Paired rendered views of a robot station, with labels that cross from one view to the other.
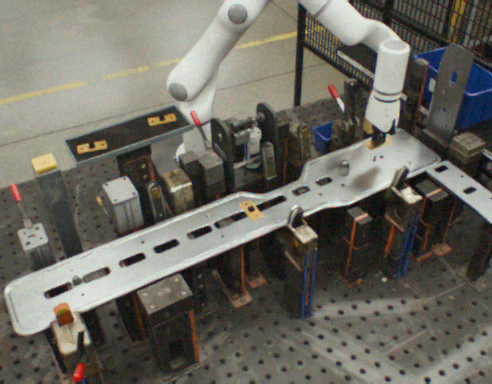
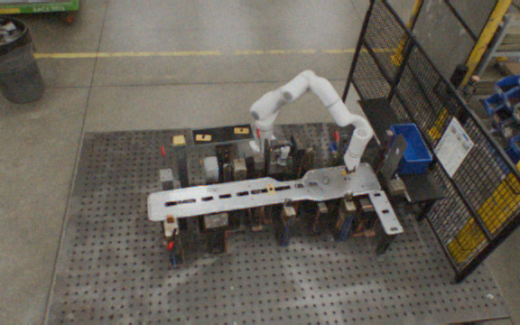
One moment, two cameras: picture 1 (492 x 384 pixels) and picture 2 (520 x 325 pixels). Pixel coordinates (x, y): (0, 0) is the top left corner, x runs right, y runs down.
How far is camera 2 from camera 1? 0.91 m
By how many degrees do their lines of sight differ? 11
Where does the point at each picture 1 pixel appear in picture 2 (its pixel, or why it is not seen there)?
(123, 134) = (220, 134)
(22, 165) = (171, 101)
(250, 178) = (278, 170)
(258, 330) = (259, 246)
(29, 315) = (155, 212)
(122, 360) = (192, 240)
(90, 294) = (184, 210)
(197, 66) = (266, 106)
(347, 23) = (339, 116)
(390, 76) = (356, 146)
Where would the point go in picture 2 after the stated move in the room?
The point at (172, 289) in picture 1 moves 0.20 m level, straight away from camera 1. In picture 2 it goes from (219, 219) to (225, 190)
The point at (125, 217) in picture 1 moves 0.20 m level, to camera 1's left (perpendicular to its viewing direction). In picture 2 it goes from (209, 177) to (178, 168)
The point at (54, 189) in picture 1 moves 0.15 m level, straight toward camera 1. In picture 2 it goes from (181, 153) to (181, 172)
